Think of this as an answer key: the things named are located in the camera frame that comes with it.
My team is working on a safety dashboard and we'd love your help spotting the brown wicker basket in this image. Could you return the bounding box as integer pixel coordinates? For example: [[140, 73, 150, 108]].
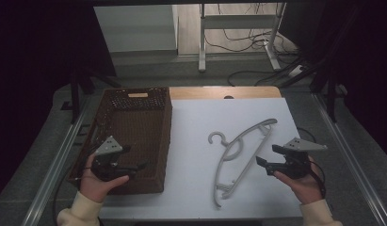
[[67, 87, 173, 196]]

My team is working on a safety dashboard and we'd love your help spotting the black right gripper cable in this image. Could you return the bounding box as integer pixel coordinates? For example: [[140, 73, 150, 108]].
[[296, 126, 328, 200]]

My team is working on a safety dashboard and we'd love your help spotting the white metal desk frame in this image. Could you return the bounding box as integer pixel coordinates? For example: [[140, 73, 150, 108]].
[[198, 3, 288, 73]]

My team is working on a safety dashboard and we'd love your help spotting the grey plastic clothes hanger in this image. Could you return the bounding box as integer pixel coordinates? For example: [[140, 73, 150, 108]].
[[207, 118, 279, 209]]

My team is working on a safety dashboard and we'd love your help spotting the aluminium frame rail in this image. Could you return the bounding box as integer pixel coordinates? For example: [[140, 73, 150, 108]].
[[311, 93, 387, 226], [21, 93, 92, 226]]

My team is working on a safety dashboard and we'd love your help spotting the white paper sheet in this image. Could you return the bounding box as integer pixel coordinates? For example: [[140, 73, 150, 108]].
[[98, 97, 304, 220]]

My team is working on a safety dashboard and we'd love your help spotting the black stand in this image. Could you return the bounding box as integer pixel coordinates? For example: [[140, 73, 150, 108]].
[[308, 62, 349, 123], [60, 64, 122, 124]]

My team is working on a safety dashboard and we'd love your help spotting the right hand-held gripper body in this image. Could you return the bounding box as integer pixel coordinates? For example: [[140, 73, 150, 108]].
[[282, 137, 329, 181]]

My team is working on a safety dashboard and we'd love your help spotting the white cabinet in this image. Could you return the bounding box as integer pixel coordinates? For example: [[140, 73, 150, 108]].
[[93, 4, 180, 54]]

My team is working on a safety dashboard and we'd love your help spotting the tangle of black floor cables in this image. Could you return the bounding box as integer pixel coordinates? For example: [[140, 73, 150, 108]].
[[203, 3, 303, 88]]

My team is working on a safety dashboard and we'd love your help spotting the person's left hand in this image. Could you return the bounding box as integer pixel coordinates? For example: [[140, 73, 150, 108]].
[[78, 153, 131, 204]]

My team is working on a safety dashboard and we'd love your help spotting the person's right hand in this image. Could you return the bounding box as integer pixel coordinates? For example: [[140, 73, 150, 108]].
[[273, 155, 325, 206]]

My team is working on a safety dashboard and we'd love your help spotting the white power strip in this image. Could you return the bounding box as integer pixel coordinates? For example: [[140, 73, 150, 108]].
[[287, 64, 305, 78]]

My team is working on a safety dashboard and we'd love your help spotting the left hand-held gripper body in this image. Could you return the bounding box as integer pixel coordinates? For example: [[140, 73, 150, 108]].
[[89, 135, 133, 183]]

